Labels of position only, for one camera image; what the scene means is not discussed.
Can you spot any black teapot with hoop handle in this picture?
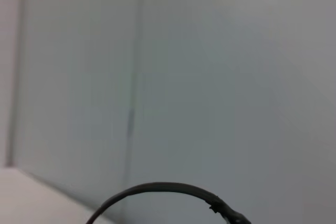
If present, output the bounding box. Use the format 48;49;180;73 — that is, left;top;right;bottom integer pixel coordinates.
85;182;252;224

